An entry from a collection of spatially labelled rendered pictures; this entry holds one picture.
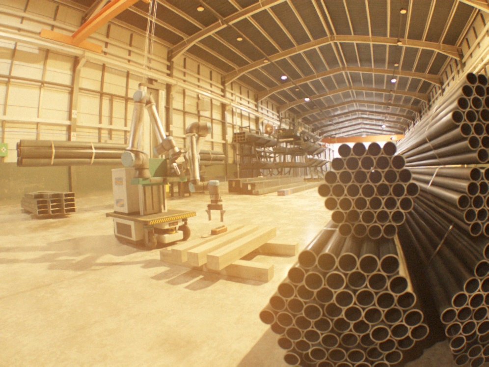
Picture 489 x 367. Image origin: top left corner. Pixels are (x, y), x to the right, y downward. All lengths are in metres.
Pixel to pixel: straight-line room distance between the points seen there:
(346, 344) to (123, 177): 2.65
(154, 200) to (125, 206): 0.34
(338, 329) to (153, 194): 2.53
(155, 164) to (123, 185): 0.43
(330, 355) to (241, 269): 1.11
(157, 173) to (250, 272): 1.62
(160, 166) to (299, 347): 2.46
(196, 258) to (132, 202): 1.37
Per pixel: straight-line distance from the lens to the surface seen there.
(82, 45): 12.21
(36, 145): 4.85
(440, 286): 1.10
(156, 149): 2.40
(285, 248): 2.33
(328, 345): 0.90
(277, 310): 0.88
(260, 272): 1.79
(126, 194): 2.96
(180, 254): 1.93
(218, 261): 1.74
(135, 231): 2.77
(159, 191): 3.05
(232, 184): 9.10
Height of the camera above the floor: 0.73
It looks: 2 degrees down
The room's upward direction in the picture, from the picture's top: 2 degrees counter-clockwise
